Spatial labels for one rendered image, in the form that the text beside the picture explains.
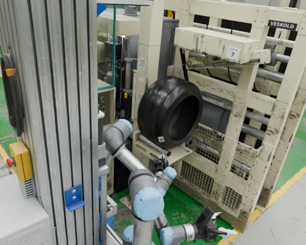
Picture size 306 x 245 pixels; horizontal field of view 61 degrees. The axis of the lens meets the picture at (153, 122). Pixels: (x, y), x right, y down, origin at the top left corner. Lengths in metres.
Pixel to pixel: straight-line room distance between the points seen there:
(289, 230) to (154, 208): 2.27
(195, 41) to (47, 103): 1.41
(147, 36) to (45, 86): 1.27
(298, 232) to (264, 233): 0.37
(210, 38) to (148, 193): 1.32
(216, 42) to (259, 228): 1.91
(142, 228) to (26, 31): 0.83
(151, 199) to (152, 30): 1.36
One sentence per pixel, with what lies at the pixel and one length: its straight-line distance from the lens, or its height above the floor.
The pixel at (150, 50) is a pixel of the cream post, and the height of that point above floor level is 1.62.
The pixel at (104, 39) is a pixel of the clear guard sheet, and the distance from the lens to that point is 2.14.
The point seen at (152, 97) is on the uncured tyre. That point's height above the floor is 1.34.
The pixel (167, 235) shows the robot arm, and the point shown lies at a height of 1.07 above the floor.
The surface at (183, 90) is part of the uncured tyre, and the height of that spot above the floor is 1.41.
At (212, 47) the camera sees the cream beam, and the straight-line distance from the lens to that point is 2.02.
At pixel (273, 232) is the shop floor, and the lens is 3.06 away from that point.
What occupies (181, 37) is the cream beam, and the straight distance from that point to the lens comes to 2.18.
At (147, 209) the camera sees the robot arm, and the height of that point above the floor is 1.31.
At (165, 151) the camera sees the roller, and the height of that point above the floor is 0.92.
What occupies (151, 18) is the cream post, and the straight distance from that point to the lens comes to 2.03.
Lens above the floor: 2.05
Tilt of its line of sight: 27 degrees down
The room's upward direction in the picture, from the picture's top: 6 degrees clockwise
